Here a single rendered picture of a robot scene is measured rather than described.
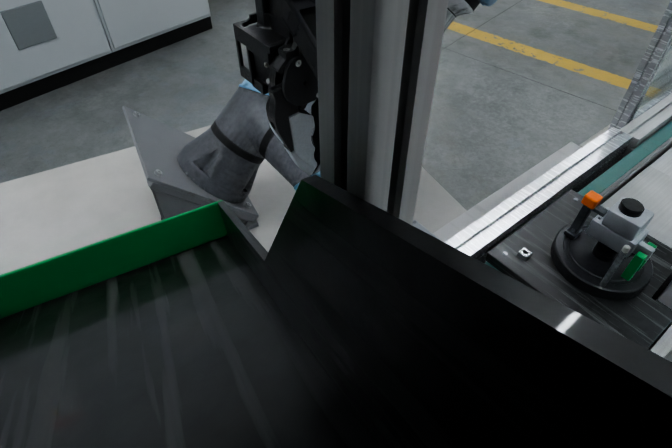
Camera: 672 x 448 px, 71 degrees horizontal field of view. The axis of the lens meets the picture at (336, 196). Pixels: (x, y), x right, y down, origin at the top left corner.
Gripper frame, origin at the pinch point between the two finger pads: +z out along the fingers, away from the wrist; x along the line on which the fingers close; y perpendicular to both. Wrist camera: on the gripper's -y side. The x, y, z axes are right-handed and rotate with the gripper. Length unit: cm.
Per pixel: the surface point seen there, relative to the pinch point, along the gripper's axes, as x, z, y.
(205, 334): 19.8, -15.3, -20.5
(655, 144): -80, 28, -10
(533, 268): -30.0, 26.3, -14.5
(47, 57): -4, 101, 280
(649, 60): -87, 16, 0
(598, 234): -36.7, 19.6, -18.5
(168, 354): 21.2, -15.4, -20.4
